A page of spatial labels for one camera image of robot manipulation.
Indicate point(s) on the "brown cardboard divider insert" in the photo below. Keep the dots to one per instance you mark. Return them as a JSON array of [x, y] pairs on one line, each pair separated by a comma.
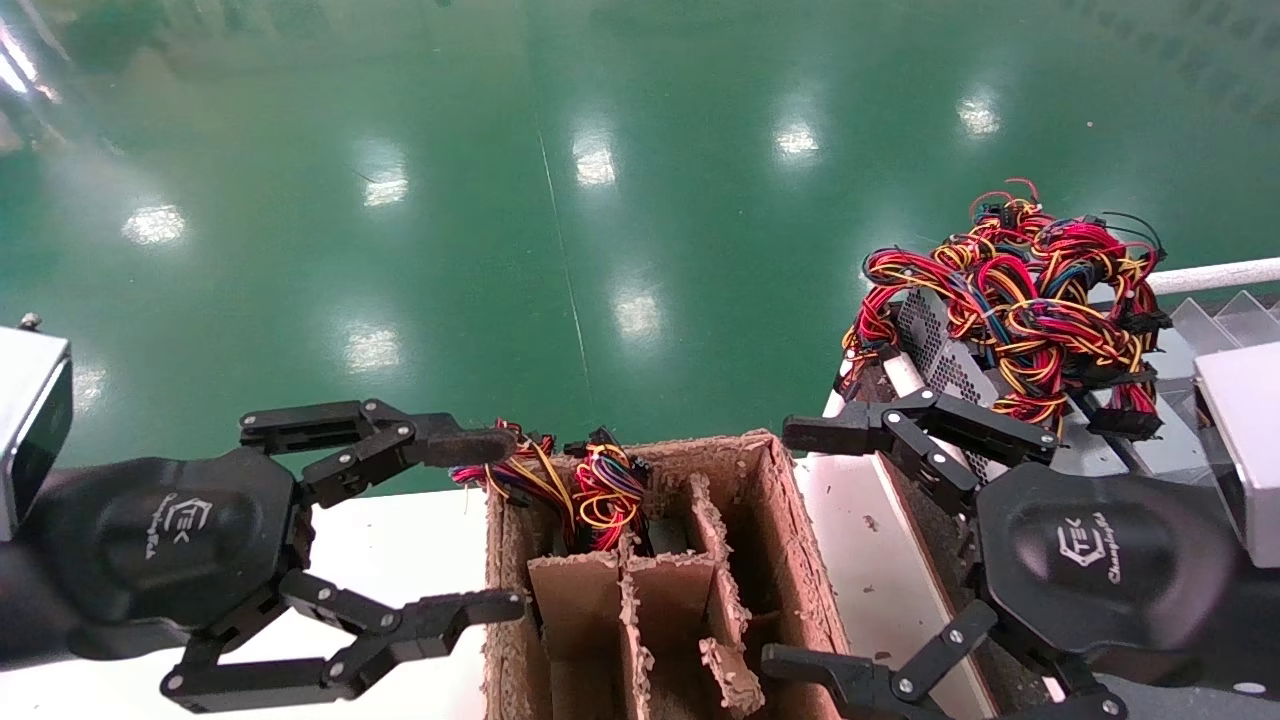
[[580, 600]]

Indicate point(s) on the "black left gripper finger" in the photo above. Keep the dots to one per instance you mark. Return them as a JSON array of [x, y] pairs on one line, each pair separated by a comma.
[[450, 445]]

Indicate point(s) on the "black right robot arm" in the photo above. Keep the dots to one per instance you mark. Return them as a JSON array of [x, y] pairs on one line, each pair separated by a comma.
[[1262, 620]]

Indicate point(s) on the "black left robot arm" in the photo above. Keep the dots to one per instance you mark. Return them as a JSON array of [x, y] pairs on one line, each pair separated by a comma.
[[20, 610]]

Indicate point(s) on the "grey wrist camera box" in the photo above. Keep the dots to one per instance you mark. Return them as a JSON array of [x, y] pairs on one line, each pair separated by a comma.
[[1250, 440], [25, 420]]

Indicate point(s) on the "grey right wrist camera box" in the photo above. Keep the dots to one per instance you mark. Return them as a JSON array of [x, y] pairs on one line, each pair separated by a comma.
[[1250, 440]]

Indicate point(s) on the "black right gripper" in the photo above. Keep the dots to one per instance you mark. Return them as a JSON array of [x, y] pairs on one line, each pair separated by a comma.
[[1100, 570]]

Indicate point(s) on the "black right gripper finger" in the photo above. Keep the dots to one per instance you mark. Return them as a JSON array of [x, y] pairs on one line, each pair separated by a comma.
[[840, 430]]

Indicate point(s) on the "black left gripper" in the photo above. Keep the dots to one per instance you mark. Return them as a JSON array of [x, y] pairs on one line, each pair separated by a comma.
[[170, 540]]

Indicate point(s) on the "brown cardboard box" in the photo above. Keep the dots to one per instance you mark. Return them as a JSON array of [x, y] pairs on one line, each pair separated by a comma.
[[790, 540]]

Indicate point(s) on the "short white support tube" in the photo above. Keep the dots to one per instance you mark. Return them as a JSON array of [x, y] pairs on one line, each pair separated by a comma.
[[836, 403]]

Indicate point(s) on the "translucent plastic tray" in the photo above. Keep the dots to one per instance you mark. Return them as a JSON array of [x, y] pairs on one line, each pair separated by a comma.
[[1240, 320]]

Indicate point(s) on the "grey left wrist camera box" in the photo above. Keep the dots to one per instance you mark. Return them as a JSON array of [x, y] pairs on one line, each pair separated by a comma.
[[25, 420]]

